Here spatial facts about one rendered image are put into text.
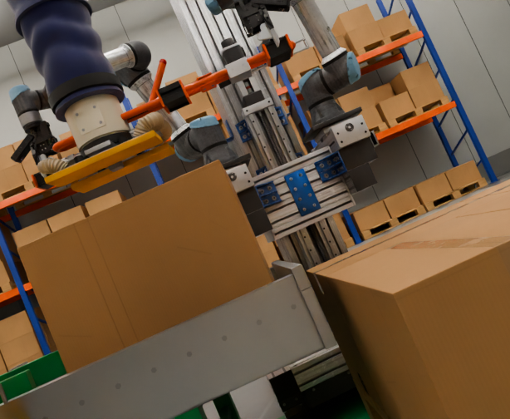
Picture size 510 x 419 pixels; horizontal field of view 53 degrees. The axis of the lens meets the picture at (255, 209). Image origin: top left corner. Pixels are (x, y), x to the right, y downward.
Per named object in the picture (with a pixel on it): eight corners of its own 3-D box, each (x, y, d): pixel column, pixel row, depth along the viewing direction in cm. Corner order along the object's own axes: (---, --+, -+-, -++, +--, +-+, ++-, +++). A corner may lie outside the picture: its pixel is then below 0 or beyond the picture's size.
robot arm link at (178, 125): (201, 156, 216) (116, 51, 208) (185, 170, 228) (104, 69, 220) (218, 143, 223) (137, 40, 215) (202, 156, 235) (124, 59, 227)
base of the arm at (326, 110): (311, 134, 225) (301, 114, 226) (341, 121, 227) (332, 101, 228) (317, 125, 210) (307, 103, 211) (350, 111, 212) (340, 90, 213)
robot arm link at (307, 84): (314, 109, 227) (301, 81, 228) (340, 94, 221) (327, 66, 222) (303, 109, 217) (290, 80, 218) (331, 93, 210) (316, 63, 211)
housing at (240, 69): (230, 78, 155) (224, 65, 156) (232, 85, 162) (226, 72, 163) (251, 69, 155) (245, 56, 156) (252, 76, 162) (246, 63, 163)
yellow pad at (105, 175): (71, 190, 163) (66, 176, 164) (83, 194, 173) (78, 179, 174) (169, 148, 163) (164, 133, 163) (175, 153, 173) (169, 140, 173)
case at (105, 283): (71, 386, 136) (15, 248, 139) (115, 353, 176) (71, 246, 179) (278, 295, 137) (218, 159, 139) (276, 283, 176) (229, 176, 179)
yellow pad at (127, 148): (45, 184, 144) (38, 168, 145) (60, 188, 154) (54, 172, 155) (156, 135, 144) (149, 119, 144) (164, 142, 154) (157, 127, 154)
